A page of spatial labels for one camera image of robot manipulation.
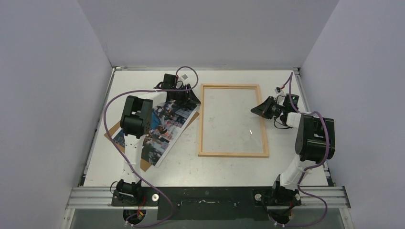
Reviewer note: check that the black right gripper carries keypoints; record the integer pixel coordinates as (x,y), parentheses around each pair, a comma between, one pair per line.
(270,107)

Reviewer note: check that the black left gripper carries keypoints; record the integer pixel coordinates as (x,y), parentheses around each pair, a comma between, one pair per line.
(189,98)

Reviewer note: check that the printed colour photo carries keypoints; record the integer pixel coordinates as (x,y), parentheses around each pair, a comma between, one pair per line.
(169,120)

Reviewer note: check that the clear transparent plastic sheet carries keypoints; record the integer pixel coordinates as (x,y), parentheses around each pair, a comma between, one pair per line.
(234,120)

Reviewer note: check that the light wooden picture frame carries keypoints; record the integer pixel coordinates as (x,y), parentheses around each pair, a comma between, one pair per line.
(202,126)

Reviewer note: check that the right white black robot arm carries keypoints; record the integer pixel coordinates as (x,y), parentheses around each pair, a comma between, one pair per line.
(313,146)

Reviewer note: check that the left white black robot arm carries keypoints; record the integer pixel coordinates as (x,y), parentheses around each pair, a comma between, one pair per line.
(136,121)

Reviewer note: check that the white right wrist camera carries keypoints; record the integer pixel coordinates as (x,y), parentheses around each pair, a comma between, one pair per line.
(279,92)

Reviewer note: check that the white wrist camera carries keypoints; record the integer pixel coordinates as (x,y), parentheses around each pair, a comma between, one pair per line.
(184,77)
(279,92)

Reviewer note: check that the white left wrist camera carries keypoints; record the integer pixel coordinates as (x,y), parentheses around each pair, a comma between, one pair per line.
(184,77)

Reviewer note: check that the front aluminium black mounting rail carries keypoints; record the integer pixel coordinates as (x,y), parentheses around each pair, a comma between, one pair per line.
(212,203)

